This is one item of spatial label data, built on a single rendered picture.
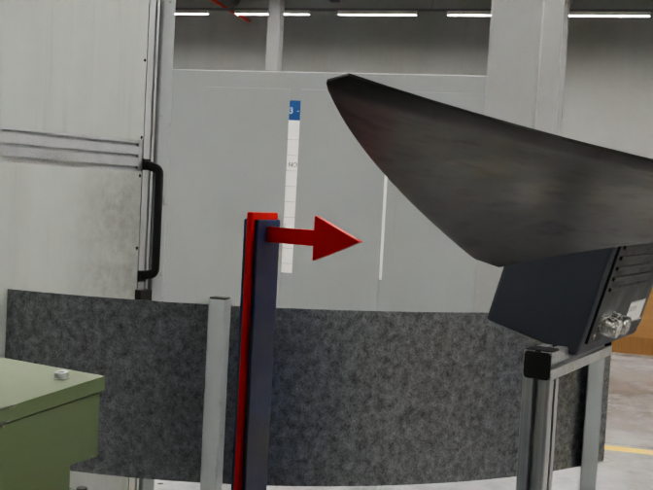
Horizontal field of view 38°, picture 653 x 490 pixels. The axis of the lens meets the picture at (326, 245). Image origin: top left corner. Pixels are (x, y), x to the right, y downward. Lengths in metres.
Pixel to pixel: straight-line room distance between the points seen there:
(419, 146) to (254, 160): 6.27
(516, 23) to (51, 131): 2.82
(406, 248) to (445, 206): 5.92
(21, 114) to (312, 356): 0.87
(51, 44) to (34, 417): 1.66
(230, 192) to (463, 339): 4.62
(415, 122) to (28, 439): 0.50
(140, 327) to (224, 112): 4.71
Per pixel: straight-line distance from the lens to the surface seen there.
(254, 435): 0.53
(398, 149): 0.39
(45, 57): 2.34
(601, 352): 1.18
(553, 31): 10.55
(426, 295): 6.38
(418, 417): 2.20
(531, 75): 4.62
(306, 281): 6.55
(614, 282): 1.07
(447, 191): 0.44
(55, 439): 0.79
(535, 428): 1.01
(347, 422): 2.15
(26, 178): 2.29
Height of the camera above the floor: 1.20
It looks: 3 degrees down
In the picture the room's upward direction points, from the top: 3 degrees clockwise
